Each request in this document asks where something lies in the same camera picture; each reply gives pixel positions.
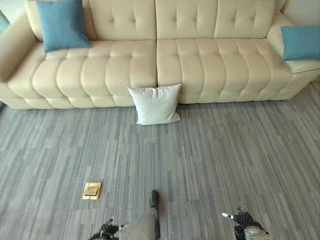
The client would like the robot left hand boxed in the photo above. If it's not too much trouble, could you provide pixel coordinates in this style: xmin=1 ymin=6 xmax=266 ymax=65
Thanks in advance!
xmin=87 ymin=218 xmax=126 ymax=240

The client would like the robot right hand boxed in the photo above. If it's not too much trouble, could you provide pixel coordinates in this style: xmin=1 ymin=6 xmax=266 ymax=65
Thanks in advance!
xmin=221 ymin=206 xmax=259 ymax=231

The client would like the cream leather tufted sofa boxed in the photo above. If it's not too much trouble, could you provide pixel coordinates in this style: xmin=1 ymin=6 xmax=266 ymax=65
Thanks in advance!
xmin=0 ymin=0 xmax=320 ymax=111

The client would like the brass floor socket plate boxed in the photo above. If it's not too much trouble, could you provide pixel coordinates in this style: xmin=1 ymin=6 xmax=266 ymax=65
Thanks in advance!
xmin=82 ymin=181 xmax=103 ymax=201

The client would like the white square cushion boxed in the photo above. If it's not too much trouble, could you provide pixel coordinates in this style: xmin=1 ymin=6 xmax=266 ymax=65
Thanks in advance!
xmin=126 ymin=83 xmax=182 ymax=126

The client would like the small blue cushion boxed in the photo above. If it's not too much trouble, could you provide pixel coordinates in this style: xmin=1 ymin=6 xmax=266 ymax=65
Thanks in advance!
xmin=280 ymin=24 xmax=320 ymax=62

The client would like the large blue square cushion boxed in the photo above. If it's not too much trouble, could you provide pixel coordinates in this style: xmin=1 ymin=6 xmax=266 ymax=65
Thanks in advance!
xmin=35 ymin=0 xmax=93 ymax=53

